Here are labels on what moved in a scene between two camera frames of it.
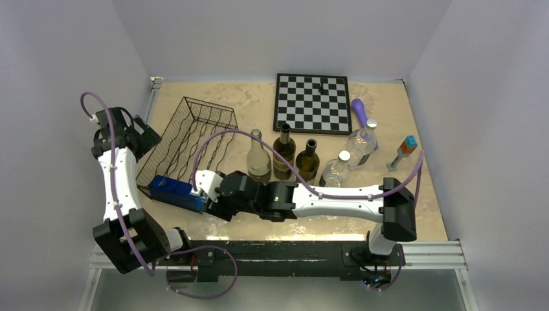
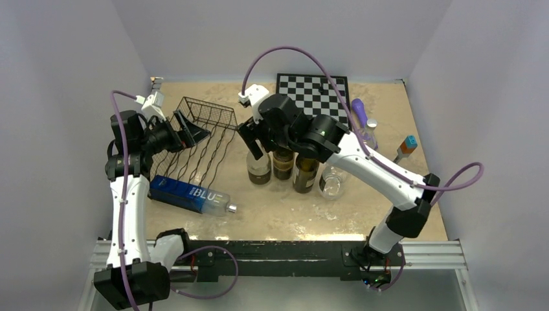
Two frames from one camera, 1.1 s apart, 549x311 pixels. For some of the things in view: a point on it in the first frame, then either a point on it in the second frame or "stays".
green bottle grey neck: [284, 146] stays
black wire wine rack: [193, 139] stays
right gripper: [219, 210] to [250, 132]
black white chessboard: [299, 103] stays
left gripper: [147, 138] to [189, 135]
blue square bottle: [177, 194] stays
